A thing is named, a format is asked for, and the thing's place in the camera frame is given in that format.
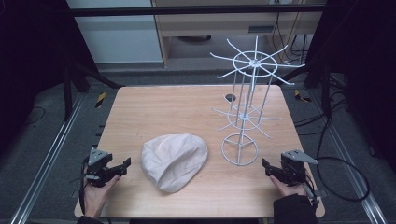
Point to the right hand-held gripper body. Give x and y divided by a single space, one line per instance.
294 168

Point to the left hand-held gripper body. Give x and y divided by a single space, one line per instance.
99 168

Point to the pale pink cloth hat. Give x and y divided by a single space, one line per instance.
174 161

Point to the person's right hand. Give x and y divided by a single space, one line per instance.
288 188

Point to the person's left hand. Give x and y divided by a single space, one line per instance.
97 196

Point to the black sleeve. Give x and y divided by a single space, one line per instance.
294 210

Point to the yellow black striped tape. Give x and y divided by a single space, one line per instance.
100 100
301 96

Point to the black metal stand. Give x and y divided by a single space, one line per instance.
74 81
323 84

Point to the white cabinet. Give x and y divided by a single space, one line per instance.
118 34

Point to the wooden desk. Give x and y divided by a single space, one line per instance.
218 18

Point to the black crossbar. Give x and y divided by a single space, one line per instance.
193 10

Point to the aluminium rail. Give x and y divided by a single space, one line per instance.
348 155
46 161

